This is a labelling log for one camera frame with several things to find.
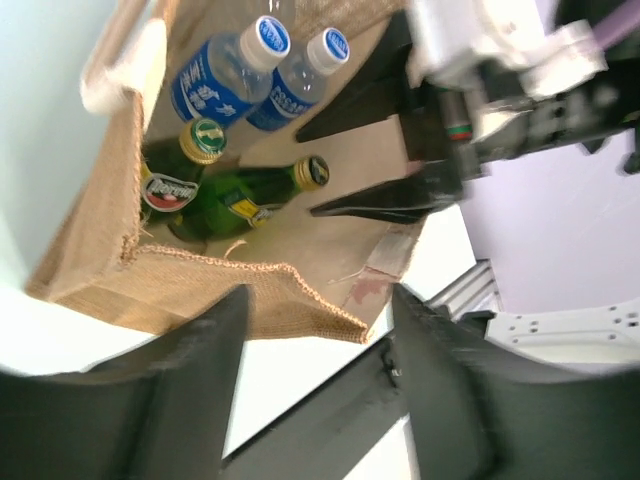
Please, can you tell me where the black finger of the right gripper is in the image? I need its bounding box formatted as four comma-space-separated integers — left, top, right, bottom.
295, 10, 413, 143

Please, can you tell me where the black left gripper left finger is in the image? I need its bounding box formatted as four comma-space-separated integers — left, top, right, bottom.
1, 285, 250, 479

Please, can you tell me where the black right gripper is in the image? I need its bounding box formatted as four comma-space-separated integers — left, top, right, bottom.
309, 74, 639, 223

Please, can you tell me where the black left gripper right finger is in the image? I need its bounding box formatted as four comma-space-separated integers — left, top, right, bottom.
392, 285, 639, 479

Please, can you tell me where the blue label water bottle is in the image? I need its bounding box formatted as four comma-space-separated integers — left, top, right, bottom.
170, 15, 291, 128

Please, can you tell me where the green Perrier glass bottle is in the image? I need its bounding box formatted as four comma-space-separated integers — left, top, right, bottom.
140, 117, 227, 224

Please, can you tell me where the tan canvas jute bag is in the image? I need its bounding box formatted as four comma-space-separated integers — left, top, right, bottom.
26, 1, 421, 343

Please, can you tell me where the aluminium frame rail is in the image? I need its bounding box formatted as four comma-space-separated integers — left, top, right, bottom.
429, 259, 503, 321

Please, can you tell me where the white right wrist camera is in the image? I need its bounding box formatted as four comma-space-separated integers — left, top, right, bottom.
406, 0, 607, 100

